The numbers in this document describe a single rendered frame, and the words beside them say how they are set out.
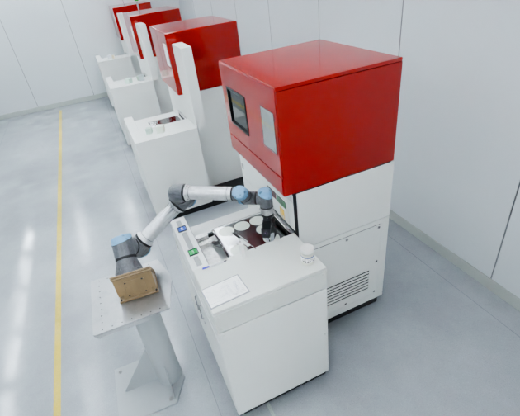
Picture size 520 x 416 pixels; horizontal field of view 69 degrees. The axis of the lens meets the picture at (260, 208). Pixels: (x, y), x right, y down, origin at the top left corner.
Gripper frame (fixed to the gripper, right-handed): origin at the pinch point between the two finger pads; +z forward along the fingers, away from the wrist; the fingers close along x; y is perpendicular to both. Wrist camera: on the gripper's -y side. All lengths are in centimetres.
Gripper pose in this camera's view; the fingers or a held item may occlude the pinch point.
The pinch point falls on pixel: (270, 243)
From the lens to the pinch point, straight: 227.3
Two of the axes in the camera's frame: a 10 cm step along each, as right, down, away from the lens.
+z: 1.1, 8.3, 5.5
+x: -9.9, 0.2, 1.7
